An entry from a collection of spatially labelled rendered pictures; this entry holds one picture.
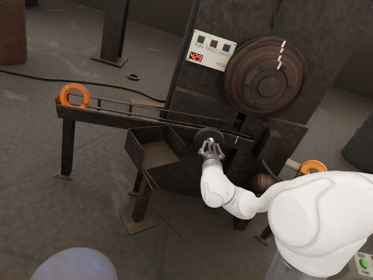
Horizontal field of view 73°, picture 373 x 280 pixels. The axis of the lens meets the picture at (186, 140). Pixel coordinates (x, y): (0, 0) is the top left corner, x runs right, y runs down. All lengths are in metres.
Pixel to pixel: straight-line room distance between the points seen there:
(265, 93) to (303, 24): 0.46
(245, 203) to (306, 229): 0.62
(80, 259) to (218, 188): 0.64
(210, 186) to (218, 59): 0.89
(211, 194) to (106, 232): 1.00
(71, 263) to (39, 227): 0.68
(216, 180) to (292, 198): 0.57
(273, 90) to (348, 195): 1.08
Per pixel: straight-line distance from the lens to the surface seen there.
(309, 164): 1.80
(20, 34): 3.75
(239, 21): 1.63
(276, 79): 1.50
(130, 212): 1.92
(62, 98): 1.82
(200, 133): 1.27
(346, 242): 0.51
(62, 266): 1.21
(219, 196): 0.99
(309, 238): 0.47
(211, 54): 1.63
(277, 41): 1.54
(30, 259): 1.74
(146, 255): 1.77
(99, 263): 1.22
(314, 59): 1.81
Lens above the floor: 1.49
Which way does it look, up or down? 32 degrees down
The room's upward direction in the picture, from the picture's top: 20 degrees clockwise
